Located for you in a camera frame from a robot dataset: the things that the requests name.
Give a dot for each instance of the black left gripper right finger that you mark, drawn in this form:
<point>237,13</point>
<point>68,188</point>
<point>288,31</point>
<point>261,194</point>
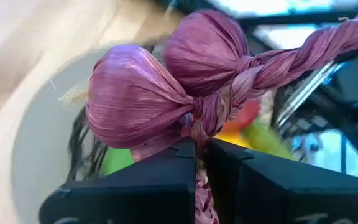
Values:
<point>291,193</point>

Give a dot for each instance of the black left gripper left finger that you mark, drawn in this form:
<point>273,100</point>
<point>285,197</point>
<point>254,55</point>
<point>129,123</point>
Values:
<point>141,193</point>

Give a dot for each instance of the round green apple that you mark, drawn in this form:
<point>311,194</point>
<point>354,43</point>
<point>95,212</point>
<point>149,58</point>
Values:
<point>117,159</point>

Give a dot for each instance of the yellow mango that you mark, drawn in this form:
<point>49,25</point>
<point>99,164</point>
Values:
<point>232,139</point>

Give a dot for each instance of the purple grape bunch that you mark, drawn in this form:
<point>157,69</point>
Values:
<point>129,93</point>

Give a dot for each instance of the black wicker basket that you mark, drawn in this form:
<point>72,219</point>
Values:
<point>82,146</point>

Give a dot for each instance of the grey round mat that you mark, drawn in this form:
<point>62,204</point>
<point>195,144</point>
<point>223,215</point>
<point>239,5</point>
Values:
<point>42,140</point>

